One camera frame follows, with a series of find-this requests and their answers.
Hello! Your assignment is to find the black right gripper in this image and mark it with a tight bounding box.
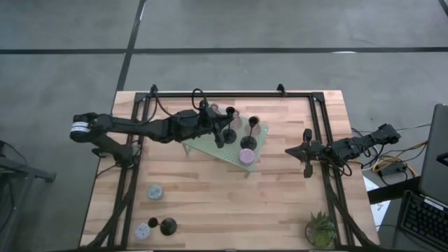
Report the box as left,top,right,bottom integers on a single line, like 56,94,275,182
285,128,332,179

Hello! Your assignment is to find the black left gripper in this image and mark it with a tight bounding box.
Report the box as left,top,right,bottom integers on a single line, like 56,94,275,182
194,99,235,149

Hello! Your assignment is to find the black metal candlestick holder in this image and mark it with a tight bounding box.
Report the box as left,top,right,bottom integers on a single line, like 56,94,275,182
239,115,260,152
221,106,238,145
147,216,178,237

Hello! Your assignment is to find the purple glass votive holder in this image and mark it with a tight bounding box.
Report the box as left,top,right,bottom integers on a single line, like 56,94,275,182
238,148,256,166

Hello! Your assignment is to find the grey glass votive holder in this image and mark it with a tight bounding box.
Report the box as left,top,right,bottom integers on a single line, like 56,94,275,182
147,184,164,202

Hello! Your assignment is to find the green perforated metal shelf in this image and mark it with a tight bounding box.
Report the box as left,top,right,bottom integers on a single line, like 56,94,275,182
181,102,270,178

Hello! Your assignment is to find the potted green succulent plant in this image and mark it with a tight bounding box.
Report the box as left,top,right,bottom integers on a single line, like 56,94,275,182
304,210,339,250

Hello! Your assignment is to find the black power adapter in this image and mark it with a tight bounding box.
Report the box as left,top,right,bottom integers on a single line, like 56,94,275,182
379,161,409,179

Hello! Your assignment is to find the white paper sheet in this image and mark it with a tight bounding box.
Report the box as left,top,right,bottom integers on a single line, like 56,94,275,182
363,176,391,228

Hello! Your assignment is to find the black flat bar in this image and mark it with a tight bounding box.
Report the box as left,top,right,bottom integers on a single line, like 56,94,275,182
367,176,421,205

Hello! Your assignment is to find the grey laptop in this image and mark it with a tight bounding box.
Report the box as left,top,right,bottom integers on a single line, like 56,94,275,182
419,103,448,207

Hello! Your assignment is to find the black keyboard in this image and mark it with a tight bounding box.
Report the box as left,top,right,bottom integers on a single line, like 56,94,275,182
398,190,448,251

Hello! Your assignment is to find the grey metal cart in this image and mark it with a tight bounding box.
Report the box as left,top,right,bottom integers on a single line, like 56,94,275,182
0,139,57,252

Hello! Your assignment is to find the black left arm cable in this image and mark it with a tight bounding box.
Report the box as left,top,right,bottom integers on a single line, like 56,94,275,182
153,87,209,118

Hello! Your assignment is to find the black aluminium frame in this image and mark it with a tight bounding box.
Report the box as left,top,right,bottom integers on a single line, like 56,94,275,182
78,83,381,251

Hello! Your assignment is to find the yellow cable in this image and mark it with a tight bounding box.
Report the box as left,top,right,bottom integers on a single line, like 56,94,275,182
372,141,428,176

